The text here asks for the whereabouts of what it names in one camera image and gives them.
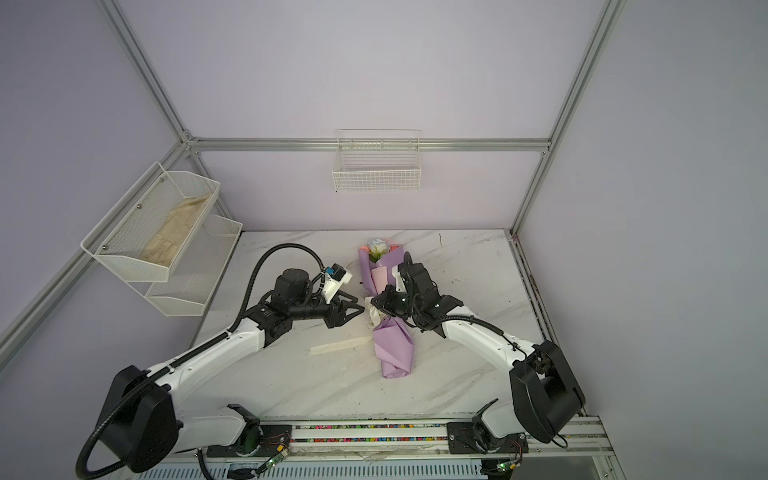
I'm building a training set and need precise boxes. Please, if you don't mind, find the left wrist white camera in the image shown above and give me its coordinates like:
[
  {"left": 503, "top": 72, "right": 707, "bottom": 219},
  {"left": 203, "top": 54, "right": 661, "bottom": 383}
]
[{"left": 322, "top": 263, "right": 352, "bottom": 304}]

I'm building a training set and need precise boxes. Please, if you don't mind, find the white ribbon string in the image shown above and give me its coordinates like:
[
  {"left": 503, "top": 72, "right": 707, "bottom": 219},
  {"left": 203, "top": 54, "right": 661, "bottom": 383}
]
[{"left": 308, "top": 296, "right": 397, "bottom": 356}]

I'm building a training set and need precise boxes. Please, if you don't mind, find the white mesh shelf basket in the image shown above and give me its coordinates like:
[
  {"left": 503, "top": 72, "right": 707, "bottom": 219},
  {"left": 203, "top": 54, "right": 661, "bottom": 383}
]
[
  {"left": 80, "top": 163, "right": 220, "bottom": 283},
  {"left": 128, "top": 214, "right": 242, "bottom": 317}
]

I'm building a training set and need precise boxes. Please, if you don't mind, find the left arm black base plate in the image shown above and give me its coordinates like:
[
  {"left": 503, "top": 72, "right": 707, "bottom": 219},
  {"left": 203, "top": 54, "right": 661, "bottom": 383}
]
[{"left": 206, "top": 424, "right": 293, "bottom": 458}]

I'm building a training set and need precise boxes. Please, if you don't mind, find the aluminium front rail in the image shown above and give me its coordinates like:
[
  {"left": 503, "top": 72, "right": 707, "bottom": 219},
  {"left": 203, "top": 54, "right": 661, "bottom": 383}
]
[{"left": 167, "top": 415, "right": 616, "bottom": 464}]

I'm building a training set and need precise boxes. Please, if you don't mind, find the white wire wall basket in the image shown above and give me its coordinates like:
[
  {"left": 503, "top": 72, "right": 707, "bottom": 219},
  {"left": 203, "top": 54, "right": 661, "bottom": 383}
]
[{"left": 332, "top": 129, "right": 422, "bottom": 194}]

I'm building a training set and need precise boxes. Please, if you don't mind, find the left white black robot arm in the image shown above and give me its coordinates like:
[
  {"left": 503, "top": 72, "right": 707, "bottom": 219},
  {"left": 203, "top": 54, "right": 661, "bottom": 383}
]
[{"left": 75, "top": 264, "right": 364, "bottom": 479}]

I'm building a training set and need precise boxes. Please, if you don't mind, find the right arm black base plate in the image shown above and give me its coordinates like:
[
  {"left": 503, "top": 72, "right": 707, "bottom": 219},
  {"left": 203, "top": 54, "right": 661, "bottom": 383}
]
[{"left": 446, "top": 422, "right": 529, "bottom": 455}]

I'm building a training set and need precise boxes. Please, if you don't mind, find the white mesh upper shelf basket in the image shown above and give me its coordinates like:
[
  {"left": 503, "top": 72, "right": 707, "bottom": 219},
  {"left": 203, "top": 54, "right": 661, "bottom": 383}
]
[{"left": 80, "top": 163, "right": 220, "bottom": 283}]

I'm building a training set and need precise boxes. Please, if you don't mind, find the pink purple wrapping paper sheet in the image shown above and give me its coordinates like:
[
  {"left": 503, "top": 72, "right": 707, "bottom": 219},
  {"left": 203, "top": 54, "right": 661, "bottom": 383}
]
[{"left": 358, "top": 241, "right": 415, "bottom": 379}]

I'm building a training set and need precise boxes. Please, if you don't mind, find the white blue fake rose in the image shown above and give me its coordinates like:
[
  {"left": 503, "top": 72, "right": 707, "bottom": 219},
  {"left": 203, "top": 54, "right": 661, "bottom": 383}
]
[{"left": 366, "top": 239, "right": 391, "bottom": 263}]

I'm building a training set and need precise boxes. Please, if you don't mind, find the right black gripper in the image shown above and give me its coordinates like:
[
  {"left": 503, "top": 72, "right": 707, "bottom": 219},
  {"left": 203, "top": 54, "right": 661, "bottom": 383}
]
[{"left": 368, "top": 285, "right": 420, "bottom": 318}]

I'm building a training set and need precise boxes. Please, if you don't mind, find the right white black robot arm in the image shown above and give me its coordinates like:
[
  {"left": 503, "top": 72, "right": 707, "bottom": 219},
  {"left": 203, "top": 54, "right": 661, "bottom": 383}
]
[{"left": 371, "top": 254, "right": 586, "bottom": 452}]

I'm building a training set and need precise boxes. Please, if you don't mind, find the beige cloth in basket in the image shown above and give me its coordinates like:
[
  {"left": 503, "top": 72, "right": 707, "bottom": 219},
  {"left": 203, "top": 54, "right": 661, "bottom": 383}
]
[{"left": 140, "top": 194, "right": 211, "bottom": 267}]

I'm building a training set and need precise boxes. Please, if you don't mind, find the white mesh lower shelf basket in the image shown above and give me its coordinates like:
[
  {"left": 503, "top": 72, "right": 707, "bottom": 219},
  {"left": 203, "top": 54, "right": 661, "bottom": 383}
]
[{"left": 128, "top": 214, "right": 242, "bottom": 317}]

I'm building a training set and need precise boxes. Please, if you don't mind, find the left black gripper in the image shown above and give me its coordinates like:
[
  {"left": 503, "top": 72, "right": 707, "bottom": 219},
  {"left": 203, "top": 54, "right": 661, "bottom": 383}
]
[{"left": 291, "top": 291, "right": 365, "bottom": 329}]

